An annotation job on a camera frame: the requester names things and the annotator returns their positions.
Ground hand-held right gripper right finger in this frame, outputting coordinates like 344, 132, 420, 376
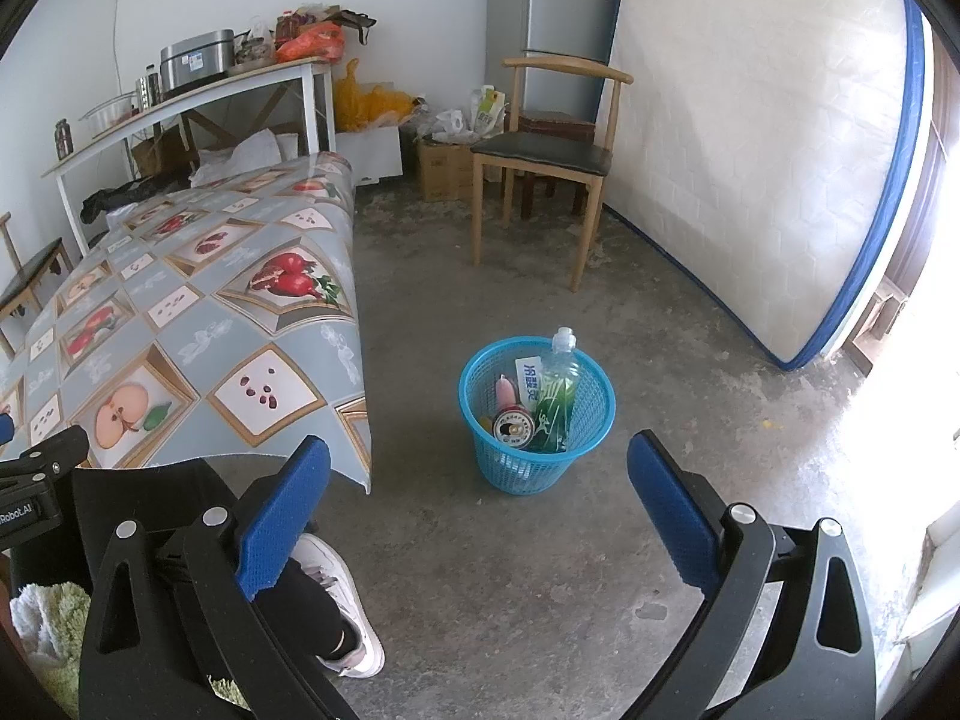
619, 431, 878, 720

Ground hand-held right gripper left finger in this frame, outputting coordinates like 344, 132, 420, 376
79, 435, 353, 720

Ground blue plastic basket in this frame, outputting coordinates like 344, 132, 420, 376
459, 335, 617, 496

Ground green label plastic bottle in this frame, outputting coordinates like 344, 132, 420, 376
534, 328, 584, 455

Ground red drink can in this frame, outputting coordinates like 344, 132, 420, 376
493, 409, 537, 449

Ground blue white toothpaste box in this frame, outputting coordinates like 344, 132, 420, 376
514, 356, 552, 412

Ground fuzzy white green jacket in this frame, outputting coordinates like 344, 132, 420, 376
7, 581, 248, 719

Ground white sneaker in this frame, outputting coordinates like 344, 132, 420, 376
289, 532, 386, 678

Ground fruit print tablecloth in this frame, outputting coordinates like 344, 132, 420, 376
0, 151, 374, 496

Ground black cloth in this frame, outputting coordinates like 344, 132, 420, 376
81, 176, 200, 224

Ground clear plastic bowl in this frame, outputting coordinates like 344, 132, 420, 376
79, 94, 141, 134

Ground large white bag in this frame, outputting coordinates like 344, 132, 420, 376
189, 129, 302, 188

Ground white carton box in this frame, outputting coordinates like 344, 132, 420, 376
335, 124, 404, 187

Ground white mattress blue edge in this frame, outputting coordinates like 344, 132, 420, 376
596, 0, 935, 372

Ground white side table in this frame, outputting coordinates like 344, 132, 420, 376
41, 60, 336, 256

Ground dark red wooden stool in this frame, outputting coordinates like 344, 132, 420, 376
504, 111, 597, 220

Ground steel rice cooker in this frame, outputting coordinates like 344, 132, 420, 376
159, 28, 235, 92

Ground yellow plastic bag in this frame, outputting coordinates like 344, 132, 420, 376
334, 58, 419, 132

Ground white plastic bags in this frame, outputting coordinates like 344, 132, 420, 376
420, 86, 509, 145

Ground clear bag with jars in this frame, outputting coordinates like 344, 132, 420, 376
234, 15, 277, 66

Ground orange plastic bag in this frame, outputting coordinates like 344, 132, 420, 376
276, 22, 346, 65

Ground dark cloth bag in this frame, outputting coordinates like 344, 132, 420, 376
321, 7, 380, 44

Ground silver refrigerator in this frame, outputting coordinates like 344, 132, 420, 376
487, 0, 632, 117

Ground white wall cable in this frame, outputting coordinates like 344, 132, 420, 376
111, 0, 127, 91

